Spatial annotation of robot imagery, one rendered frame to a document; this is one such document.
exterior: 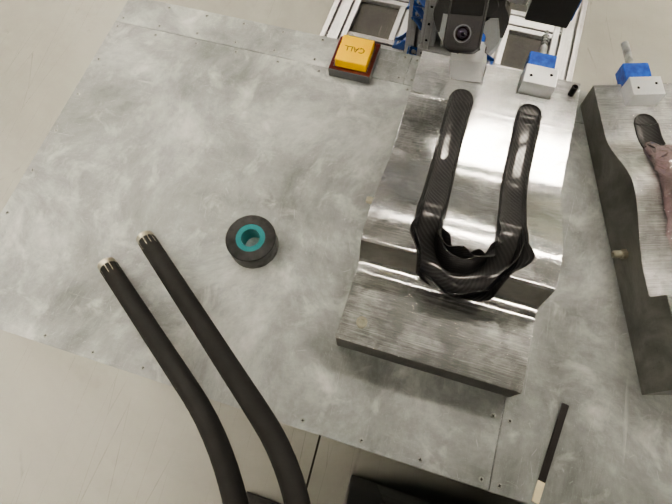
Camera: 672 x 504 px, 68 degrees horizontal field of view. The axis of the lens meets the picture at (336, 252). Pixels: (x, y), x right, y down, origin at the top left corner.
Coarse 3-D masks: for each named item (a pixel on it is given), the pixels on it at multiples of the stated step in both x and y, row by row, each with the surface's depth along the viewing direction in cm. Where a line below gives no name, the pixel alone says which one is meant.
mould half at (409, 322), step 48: (432, 96) 80; (480, 96) 79; (528, 96) 79; (576, 96) 79; (432, 144) 77; (480, 144) 77; (384, 192) 70; (480, 192) 72; (528, 192) 73; (384, 240) 67; (480, 240) 66; (384, 288) 72; (432, 288) 71; (528, 288) 65; (336, 336) 70; (384, 336) 69; (432, 336) 69; (480, 336) 69; (528, 336) 68; (480, 384) 69
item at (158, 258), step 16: (144, 240) 79; (160, 256) 77; (160, 272) 76; (176, 272) 75; (176, 288) 73; (176, 304) 73; (192, 304) 71; (192, 320) 70; (208, 320) 70; (208, 336) 68; (208, 352) 67; (224, 352) 66; (224, 368) 65; (240, 368) 65; (240, 384) 63; (240, 400) 63; (256, 400) 62
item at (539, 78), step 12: (540, 48) 82; (528, 60) 80; (540, 60) 80; (552, 60) 80; (528, 72) 77; (540, 72) 77; (552, 72) 77; (528, 84) 77; (540, 84) 77; (552, 84) 76; (540, 96) 79
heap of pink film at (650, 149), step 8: (648, 144) 78; (656, 144) 78; (664, 144) 76; (648, 152) 76; (656, 152) 75; (664, 152) 74; (656, 160) 73; (664, 160) 73; (656, 168) 73; (664, 168) 72; (664, 176) 71; (664, 184) 71; (664, 192) 71; (664, 200) 71; (664, 208) 71
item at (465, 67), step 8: (480, 48) 76; (456, 56) 76; (464, 56) 76; (472, 56) 76; (480, 56) 75; (456, 64) 77; (464, 64) 76; (472, 64) 76; (480, 64) 75; (456, 72) 79; (464, 72) 78; (472, 72) 78; (480, 72) 77; (464, 80) 80; (472, 80) 80; (480, 80) 79
